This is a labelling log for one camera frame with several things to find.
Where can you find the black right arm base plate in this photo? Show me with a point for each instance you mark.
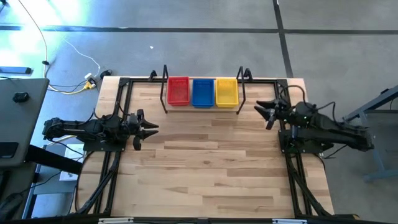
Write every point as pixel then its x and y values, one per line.
pixel 286 150

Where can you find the black desk foot bar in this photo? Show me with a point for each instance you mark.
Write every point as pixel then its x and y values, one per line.
pixel 56 161

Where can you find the blue plastic mesh basket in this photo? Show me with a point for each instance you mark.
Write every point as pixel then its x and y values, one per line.
pixel 202 93

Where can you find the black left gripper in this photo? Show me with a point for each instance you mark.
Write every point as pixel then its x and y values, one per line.
pixel 138 133

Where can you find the white power strip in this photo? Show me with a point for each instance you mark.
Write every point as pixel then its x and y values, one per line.
pixel 90 77

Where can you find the black phone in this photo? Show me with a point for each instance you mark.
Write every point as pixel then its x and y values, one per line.
pixel 7 150

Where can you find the black table clamp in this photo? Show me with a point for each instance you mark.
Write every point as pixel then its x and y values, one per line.
pixel 248 74
pixel 152 75

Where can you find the dark flat bar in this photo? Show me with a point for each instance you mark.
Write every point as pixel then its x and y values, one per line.
pixel 15 70

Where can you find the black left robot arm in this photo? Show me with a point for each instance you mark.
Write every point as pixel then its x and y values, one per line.
pixel 77 127

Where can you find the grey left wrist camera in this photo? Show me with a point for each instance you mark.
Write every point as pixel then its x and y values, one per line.
pixel 132 119

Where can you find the grey metal cart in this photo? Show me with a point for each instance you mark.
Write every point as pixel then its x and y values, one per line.
pixel 382 143

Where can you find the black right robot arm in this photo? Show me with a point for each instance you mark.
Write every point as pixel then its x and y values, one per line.
pixel 335 130

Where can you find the grey desk top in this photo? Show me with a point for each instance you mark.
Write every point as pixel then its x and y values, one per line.
pixel 21 124

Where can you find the yellow plastic mesh basket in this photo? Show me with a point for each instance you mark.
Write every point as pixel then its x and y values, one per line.
pixel 227 93

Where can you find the black aluminium table frame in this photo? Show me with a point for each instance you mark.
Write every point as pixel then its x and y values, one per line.
pixel 123 82

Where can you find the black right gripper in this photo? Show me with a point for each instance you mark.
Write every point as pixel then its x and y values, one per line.
pixel 281 116

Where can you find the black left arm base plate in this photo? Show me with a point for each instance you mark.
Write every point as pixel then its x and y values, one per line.
pixel 93 147

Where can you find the small black desk device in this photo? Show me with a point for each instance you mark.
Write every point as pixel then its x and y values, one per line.
pixel 20 97

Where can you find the silver metal bracket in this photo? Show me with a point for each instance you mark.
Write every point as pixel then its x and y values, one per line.
pixel 115 220
pixel 289 221

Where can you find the white paper sheet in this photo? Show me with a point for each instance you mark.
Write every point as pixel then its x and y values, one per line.
pixel 74 154

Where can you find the red plastic mesh basket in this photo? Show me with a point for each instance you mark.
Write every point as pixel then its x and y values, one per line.
pixel 178 91

